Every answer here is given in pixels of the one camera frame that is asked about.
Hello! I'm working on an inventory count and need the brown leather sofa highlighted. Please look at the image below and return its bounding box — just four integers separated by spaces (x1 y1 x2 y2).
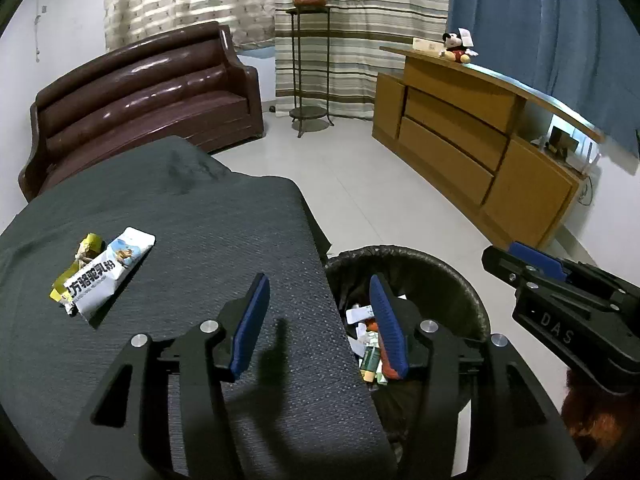
18 21 265 203

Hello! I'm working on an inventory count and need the mouse plush toy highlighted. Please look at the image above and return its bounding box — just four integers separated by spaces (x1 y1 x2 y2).
440 31 479 64

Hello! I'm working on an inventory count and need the yellow wrapper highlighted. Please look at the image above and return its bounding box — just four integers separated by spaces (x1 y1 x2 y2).
50 232 106 306

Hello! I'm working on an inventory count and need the white printed pouch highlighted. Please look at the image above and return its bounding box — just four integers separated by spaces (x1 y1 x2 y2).
64 226 156 323

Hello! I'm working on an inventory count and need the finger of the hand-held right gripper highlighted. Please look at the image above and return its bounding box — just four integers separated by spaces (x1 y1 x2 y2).
507 241 571 283
481 245 539 291

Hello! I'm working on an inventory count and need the metal plant stand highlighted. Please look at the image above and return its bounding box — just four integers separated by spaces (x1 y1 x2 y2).
286 5 335 138

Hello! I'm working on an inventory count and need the white router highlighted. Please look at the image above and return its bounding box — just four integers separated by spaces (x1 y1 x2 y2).
575 141 601 173

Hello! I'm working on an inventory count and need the wooden cabinet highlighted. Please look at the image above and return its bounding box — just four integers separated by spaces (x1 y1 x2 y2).
372 45 606 251

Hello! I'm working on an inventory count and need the blue curtain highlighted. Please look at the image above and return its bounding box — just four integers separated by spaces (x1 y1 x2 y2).
445 0 640 161

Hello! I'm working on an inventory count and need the black bag-lined trash bin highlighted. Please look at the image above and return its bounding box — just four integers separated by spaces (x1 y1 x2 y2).
324 245 492 480

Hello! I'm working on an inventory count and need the striped curtain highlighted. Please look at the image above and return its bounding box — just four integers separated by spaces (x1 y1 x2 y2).
274 0 451 121

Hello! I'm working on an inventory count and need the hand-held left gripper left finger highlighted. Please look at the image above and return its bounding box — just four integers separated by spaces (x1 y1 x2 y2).
55 272 272 480

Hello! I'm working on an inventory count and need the small cardboard box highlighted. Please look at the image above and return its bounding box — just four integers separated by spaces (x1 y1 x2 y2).
412 37 446 56

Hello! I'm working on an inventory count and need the person's right forearm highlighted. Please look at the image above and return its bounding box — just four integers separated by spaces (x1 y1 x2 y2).
560 367 640 461

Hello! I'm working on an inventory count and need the white wall cable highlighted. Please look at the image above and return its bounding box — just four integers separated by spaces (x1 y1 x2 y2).
32 0 51 63

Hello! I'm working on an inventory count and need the small brown frame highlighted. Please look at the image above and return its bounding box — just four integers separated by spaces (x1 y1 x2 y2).
548 126 572 160

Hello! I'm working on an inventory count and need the beige patterned curtain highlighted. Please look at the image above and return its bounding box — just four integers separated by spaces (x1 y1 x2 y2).
104 0 278 53

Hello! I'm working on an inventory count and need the dark grey tablecloth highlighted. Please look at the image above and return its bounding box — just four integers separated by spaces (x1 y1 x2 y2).
0 135 401 480

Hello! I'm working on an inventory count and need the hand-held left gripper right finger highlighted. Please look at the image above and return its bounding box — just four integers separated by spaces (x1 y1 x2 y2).
369 273 586 480

